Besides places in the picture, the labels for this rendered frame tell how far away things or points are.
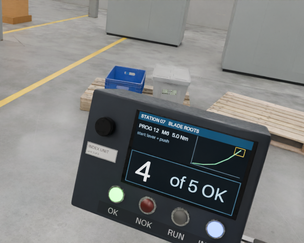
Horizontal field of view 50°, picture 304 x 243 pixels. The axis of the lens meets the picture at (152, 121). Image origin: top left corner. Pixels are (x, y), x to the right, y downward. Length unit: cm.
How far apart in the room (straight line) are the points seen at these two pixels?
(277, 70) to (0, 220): 534
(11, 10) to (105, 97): 798
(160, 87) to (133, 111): 306
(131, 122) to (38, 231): 166
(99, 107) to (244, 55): 587
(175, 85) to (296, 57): 335
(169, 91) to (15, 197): 195
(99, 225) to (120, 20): 646
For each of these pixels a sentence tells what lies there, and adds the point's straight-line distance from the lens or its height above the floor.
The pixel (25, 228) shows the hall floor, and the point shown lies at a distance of 212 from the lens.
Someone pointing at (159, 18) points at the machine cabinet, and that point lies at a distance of 786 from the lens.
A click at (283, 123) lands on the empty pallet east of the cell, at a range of 396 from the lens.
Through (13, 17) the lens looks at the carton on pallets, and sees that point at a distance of 841.
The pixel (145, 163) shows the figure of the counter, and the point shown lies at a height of 117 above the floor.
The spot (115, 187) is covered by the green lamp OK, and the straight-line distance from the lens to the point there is 50.
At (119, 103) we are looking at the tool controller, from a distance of 48.
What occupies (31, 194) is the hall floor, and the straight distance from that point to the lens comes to 236.
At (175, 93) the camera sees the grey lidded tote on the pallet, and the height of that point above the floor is 32.
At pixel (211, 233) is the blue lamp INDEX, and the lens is 48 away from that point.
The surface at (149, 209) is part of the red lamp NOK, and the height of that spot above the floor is 112.
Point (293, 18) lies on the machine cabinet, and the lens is 632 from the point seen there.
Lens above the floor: 142
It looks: 24 degrees down
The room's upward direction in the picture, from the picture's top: 9 degrees clockwise
